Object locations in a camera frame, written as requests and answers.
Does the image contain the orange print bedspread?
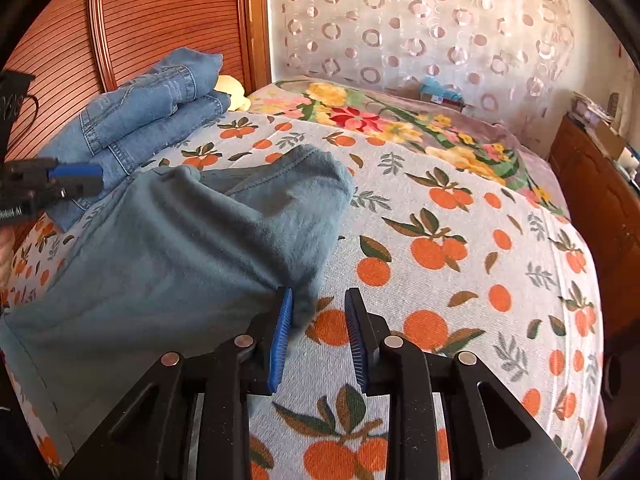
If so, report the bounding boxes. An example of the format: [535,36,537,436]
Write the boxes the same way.
[0,109,606,480]

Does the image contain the sheer circle pattern curtain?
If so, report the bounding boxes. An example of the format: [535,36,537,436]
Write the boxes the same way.
[268,0,625,154]

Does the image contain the folded blue denim jeans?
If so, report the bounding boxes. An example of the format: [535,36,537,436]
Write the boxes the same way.
[39,48,231,232]

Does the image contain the teal object by curtain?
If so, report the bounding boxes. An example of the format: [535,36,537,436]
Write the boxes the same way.
[419,77,465,112]

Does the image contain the clutter on cabinet top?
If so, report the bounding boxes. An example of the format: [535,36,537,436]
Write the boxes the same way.
[570,91,639,186]

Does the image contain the grey-blue pants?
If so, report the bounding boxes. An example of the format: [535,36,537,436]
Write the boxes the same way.
[1,145,354,460]

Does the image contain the floral pink blanket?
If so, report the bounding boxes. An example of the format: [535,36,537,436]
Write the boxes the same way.
[248,77,570,218]

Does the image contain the wooden side cabinet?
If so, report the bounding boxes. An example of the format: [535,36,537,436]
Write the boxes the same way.
[546,114,640,396]

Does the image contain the yellow plush toy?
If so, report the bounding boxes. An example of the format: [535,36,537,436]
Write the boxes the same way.
[214,75,250,112]

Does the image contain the wooden slatted wardrobe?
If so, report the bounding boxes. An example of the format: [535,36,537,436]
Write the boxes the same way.
[6,0,271,159]

